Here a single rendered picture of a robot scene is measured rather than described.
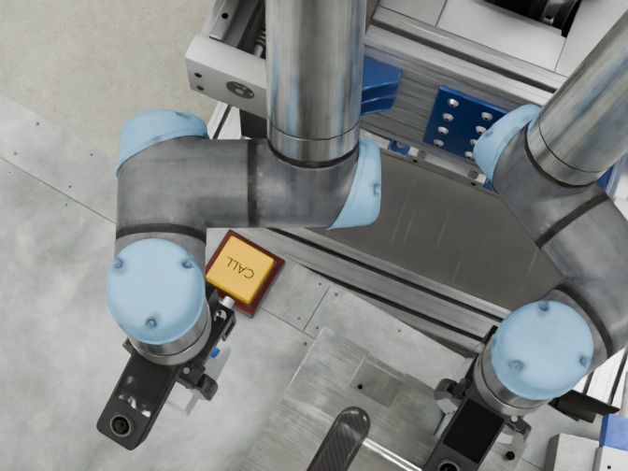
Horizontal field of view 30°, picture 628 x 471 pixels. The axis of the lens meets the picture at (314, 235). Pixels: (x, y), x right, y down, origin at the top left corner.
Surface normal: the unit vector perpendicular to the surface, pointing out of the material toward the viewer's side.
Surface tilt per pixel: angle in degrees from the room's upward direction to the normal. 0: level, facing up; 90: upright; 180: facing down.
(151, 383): 30
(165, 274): 0
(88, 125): 0
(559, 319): 0
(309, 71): 59
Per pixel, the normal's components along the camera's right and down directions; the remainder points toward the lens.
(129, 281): 0.04, -0.28
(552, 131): -0.89, 0.19
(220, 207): 0.03, 0.55
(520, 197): -0.68, 0.41
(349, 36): 0.72, 0.47
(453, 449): -0.25, 0.17
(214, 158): 0.03, -0.51
